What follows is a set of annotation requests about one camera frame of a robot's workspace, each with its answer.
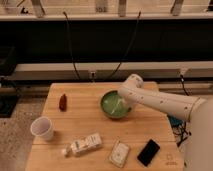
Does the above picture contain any green ceramic bowl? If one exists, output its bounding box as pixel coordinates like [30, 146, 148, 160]
[100, 90, 131, 119]

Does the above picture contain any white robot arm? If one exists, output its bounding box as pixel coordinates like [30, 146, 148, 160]
[118, 74, 213, 171]

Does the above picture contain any wooden table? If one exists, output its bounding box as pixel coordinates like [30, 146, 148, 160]
[25, 83, 183, 171]

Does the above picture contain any white paper cup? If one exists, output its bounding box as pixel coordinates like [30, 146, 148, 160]
[30, 116, 54, 141]

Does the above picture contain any black smartphone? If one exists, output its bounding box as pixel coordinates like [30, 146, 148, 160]
[137, 139, 160, 166]

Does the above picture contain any black cable right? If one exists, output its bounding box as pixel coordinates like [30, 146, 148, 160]
[105, 10, 142, 81]

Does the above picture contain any black cable at outlet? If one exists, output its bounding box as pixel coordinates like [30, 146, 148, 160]
[179, 73, 191, 97]

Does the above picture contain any black cable left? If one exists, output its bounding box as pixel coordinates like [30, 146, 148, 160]
[62, 11, 82, 81]

